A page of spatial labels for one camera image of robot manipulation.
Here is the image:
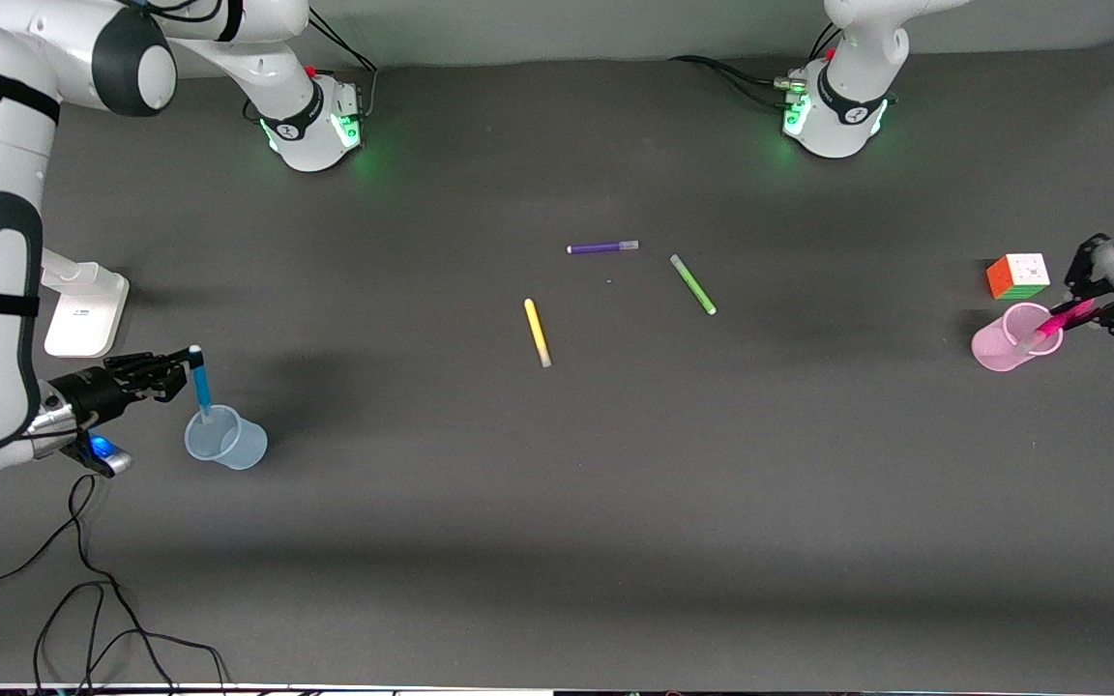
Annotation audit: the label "blue marker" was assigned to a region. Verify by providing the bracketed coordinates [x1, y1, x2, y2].
[189, 345, 214, 424]

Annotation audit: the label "pink marker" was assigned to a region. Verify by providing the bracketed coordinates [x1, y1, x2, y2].
[1019, 298, 1097, 355]

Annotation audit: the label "multicoloured puzzle cube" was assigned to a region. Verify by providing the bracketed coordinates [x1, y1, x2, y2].
[986, 253, 1051, 301]

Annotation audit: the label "white stand with base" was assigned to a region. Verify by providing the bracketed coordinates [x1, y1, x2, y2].
[40, 248, 131, 359]

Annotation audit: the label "translucent blue plastic cup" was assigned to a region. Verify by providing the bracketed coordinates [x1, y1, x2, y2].
[184, 404, 269, 471]

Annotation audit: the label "translucent pink plastic cup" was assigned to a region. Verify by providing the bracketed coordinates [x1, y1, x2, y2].
[971, 302, 1066, 373]

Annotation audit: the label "yellow marker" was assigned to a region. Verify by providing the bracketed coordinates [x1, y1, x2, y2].
[523, 298, 553, 368]

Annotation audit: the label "green marker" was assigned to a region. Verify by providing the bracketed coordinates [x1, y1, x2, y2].
[669, 253, 718, 316]

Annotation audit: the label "loose black table cable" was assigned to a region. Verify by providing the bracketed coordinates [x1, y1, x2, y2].
[0, 474, 229, 696]

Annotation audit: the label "black right arm base cables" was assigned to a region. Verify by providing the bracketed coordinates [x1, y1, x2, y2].
[243, 10, 379, 125]

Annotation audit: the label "black arm base cables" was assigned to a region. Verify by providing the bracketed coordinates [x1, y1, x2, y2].
[243, 10, 379, 125]
[668, 24, 843, 112]

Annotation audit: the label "black left arm base cables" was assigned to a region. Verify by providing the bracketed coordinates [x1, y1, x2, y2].
[668, 24, 843, 112]

